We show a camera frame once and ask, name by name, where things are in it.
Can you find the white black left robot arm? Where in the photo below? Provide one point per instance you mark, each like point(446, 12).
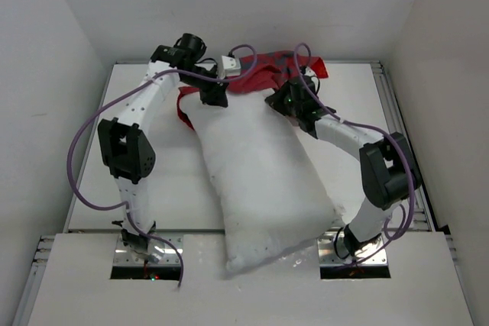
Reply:
point(126, 149)

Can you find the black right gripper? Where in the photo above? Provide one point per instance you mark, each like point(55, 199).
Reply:
point(276, 99)

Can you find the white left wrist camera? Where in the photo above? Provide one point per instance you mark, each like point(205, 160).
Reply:
point(228, 67)

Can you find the white front cover board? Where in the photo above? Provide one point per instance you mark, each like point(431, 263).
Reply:
point(77, 288)

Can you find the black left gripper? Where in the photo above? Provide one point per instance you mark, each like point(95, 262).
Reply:
point(215, 95)

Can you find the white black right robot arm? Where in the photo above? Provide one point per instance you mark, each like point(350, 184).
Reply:
point(389, 174)

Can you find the white pillow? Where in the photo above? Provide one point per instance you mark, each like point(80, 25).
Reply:
point(272, 199)

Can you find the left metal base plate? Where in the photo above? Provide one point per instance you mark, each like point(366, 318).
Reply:
point(157, 253)

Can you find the red patterned pillowcase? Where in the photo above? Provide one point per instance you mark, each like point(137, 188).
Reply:
point(271, 72)

